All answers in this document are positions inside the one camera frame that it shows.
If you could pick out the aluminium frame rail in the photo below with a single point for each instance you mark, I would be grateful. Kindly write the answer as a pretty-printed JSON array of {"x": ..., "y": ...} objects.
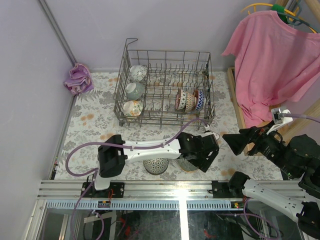
[{"x": 159, "y": 190}]

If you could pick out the pink scale patterned bowl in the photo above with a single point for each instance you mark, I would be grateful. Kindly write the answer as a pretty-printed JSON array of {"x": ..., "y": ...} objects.
[{"x": 178, "y": 100}]

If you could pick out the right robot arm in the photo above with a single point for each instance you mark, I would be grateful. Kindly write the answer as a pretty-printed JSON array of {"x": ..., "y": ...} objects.
[{"x": 305, "y": 213}]

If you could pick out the blue zigzag bowl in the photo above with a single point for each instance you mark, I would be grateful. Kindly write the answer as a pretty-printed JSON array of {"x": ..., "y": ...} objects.
[{"x": 200, "y": 101}]

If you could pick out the grey wire dish rack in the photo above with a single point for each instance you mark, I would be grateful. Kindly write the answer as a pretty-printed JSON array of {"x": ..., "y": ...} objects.
[{"x": 167, "y": 71}]

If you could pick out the corner aluminium post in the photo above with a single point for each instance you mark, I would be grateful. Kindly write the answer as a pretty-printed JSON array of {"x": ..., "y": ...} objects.
[{"x": 57, "y": 30}]

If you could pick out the white wrist camera, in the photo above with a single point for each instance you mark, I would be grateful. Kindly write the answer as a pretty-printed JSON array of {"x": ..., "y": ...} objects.
[
  {"x": 208, "y": 130},
  {"x": 279, "y": 118}
]

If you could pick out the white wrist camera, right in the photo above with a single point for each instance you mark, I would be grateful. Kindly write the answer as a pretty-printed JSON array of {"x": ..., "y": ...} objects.
[{"x": 279, "y": 118}]

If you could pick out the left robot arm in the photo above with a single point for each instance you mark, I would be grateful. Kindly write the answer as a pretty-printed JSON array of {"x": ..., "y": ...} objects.
[{"x": 115, "y": 153}]

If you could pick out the grey dotted bowl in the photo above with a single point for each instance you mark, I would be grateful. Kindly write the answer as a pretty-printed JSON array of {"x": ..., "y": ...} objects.
[{"x": 134, "y": 90}]

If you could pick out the floral table mat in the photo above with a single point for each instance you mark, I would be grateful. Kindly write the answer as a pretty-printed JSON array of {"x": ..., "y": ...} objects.
[{"x": 93, "y": 120}]

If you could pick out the yellow clothes hanger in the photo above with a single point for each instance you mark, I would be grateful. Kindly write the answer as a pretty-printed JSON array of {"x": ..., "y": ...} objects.
[{"x": 252, "y": 8}]

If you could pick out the white wrist camera, left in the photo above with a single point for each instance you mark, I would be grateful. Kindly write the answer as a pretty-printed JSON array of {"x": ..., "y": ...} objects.
[{"x": 208, "y": 130}]

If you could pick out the wooden tray frame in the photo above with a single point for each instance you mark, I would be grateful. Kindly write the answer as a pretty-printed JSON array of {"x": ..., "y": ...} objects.
[{"x": 248, "y": 116}]

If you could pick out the white bowl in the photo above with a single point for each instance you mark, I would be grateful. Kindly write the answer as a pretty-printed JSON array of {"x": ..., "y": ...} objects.
[{"x": 183, "y": 97}]

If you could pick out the yellow floral bowl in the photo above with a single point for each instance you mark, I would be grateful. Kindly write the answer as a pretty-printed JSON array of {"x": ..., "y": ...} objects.
[{"x": 132, "y": 108}]

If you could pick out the slotted cable duct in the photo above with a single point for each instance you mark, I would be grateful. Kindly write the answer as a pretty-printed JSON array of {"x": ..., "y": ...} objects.
[{"x": 162, "y": 205}]

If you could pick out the teal clothes hanger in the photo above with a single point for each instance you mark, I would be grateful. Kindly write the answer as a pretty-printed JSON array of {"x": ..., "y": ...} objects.
[{"x": 290, "y": 19}]

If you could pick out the purple crumpled cloth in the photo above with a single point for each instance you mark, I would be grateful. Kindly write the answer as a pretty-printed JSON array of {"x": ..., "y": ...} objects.
[{"x": 79, "y": 80}]

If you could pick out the brown lattice patterned bowl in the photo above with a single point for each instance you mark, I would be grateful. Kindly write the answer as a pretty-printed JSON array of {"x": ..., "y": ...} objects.
[{"x": 190, "y": 102}]

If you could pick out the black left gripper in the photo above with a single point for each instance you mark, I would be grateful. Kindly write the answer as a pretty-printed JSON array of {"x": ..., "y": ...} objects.
[{"x": 208, "y": 149}]

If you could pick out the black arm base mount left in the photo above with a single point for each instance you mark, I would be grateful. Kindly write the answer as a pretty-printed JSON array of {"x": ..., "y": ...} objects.
[{"x": 116, "y": 190}]

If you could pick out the red diamond patterned bowl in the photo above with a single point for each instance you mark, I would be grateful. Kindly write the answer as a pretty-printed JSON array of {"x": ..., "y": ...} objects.
[{"x": 196, "y": 93}]

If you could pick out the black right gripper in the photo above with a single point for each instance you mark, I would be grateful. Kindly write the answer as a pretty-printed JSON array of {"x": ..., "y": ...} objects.
[{"x": 236, "y": 141}]

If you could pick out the pink t-shirt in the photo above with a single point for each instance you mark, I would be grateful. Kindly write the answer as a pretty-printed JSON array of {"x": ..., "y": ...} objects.
[{"x": 274, "y": 62}]

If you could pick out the green diamond patterned bowl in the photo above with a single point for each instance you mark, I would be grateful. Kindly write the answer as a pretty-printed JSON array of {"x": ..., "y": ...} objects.
[{"x": 187, "y": 166}]

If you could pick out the black patterned bowl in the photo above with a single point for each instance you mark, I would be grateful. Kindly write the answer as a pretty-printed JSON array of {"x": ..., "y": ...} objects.
[{"x": 156, "y": 166}]

